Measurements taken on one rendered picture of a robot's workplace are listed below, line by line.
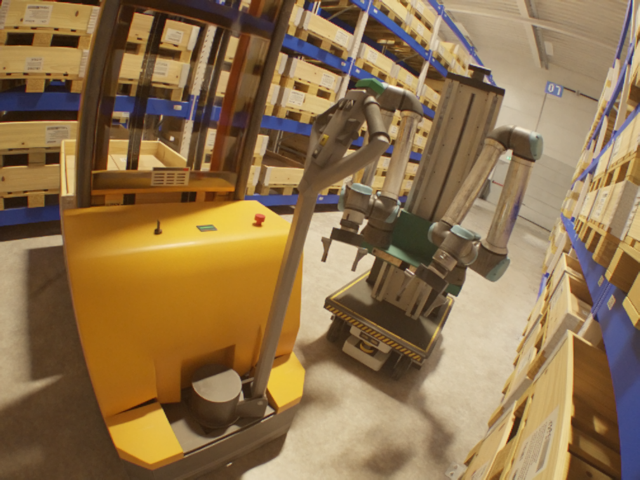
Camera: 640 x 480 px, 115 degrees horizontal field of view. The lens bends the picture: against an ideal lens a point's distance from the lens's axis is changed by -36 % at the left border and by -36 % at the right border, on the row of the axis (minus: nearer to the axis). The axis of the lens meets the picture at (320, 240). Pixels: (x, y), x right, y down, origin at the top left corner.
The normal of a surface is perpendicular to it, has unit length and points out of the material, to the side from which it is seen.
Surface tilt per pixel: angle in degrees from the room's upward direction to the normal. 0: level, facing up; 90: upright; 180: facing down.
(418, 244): 90
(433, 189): 90
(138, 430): 22
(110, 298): 74
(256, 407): 90
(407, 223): 90
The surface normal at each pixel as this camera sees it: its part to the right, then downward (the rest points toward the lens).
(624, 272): -0.66, 0.11
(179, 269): 0.73, 0.07
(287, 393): 0.50, -0.66
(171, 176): 0.68, 0.44
